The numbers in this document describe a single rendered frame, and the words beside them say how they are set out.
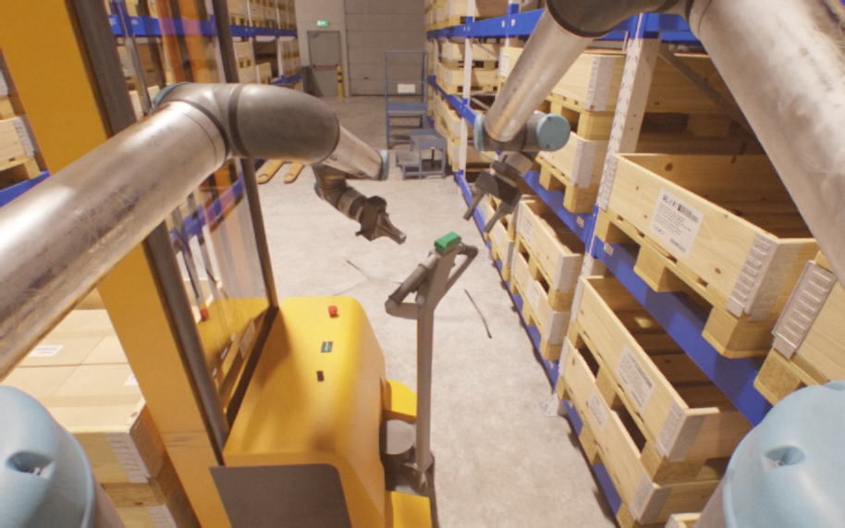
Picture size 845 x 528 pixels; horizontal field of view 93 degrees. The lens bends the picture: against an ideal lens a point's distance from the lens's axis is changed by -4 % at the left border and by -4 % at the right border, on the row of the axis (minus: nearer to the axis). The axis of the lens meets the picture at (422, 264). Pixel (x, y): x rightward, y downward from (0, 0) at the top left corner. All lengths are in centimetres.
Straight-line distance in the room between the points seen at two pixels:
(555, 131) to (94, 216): 93
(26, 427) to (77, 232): 27
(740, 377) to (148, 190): 137
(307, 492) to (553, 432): 152
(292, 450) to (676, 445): 115
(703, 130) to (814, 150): 182
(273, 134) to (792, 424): 66
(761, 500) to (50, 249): 55
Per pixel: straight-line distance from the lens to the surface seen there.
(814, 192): 48
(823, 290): 114
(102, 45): 98
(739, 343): 134
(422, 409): 157
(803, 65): 52
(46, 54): 102
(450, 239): 113
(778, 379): 124
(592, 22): 65
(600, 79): 199
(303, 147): 72
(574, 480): 241
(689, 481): 177
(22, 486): 26
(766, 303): 129
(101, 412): 165
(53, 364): 196
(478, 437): 246
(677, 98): 218
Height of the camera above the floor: 190
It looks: 29 degrees down
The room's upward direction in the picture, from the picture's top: 1 degrees clockwise
